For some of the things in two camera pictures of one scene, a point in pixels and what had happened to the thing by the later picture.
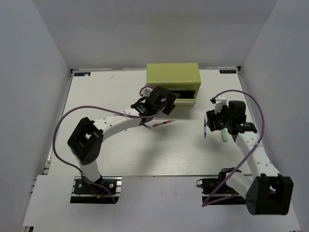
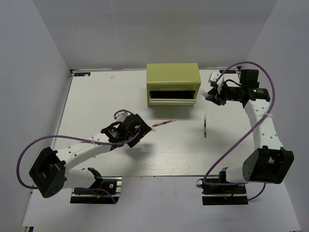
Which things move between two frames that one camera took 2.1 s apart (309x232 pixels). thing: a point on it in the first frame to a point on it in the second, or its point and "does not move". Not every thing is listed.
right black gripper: [212, 117] to [216, 97]
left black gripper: [170, 100] to [145, 129]
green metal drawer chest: [184, 79] does not move
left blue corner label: [82, 74] does not move
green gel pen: [205, 127] does not move
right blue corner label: [228, 71] does not move
